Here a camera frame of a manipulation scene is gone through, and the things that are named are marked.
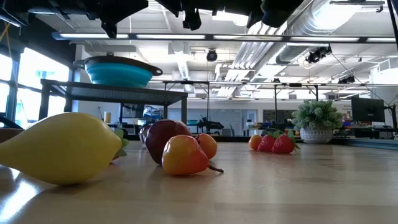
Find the orange pear with stem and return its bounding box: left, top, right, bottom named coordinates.
left=161, top=135, right=224, bottom=177

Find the blue machine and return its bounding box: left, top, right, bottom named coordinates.
left=141, top=105, right=165, bottom=121

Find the dark red apple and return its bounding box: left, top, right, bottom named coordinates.
left=144, top=119, right=193, bottom=166

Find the black bar with light strips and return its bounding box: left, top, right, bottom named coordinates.
left=51, top=30, right=398, bottom=44

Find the black computer monitor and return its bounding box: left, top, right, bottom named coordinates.
left=351, top=96, right=386, bottom=123

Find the grey perforated metal shelf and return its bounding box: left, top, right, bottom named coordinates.
left=39, top=78, right=188, bottom=125

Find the black aluminium table frame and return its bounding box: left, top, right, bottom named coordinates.
left=124, top=133, right=398, bottom=151

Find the black metal background frame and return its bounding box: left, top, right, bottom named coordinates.
left=123, top=79, right=320, bottom=138

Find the black background desk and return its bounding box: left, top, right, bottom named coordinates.
left=334, top=126, right=398, bottom=140

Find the small orange fruit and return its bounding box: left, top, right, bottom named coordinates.
left=248, top=134, right=264, bottom=151
left=195, top=133, right=218, bottom=161

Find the green plant in white pot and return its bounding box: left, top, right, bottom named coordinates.
left=292, top=99, right=344, bottom=144

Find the yellow plastic lemon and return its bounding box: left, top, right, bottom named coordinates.
left=0, top=112, right=123, bottom=187

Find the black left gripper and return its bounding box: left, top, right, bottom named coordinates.
left=62, top=0, right=149, bottom=39

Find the blue collapsible colander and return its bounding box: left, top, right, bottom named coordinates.
left=73, top=52, right=164, bottom=89

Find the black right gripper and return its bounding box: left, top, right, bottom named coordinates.
left=155, top=0, right=249, bottom=31

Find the red plastic strawberry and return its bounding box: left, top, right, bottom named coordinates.
left=257, top=129, right=280, bottom=152
left=111, top=129, right=130, bottom=162
left=271, top=129, right=301, bottom=154

